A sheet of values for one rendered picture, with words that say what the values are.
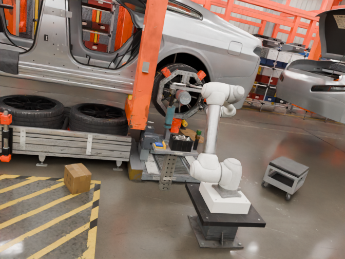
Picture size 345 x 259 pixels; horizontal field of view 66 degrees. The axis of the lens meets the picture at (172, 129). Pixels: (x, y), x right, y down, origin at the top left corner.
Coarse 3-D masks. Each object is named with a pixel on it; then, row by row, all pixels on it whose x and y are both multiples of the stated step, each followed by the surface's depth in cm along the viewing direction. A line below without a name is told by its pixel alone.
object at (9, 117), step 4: (0, 116) 241; (4, 116) 234; (8, 116) 235; (4, 120) 234; (8, 120) 236; (8, 124) 237; (4, 156) 247; (8, 156) 249; (4, 160) 247; (8, 160) 248
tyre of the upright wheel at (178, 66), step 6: (174, 66) 298; (180, 66) 299; (186, 66) 301; (156, 72) 314; (156, 78) 301; (162, 78) 299; (156, 84) 300; (156, 90) 303; (156, 96) 305; (156, 102) 308; (156, 108) 311; (162, 114) 315
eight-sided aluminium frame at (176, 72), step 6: (174, 72) 292; (180, 72) 293; (186, 72) 295; (192, 72) 301; (168, 78) 292; (198, 78) 300; (162, 84) 293; (162, 90) 296; (162, 108) 303; (192, 108) 318; (198, 108) 314; (174, 114) 309; (180, 114) 316; (186, 114) 315; (192, 114) 315
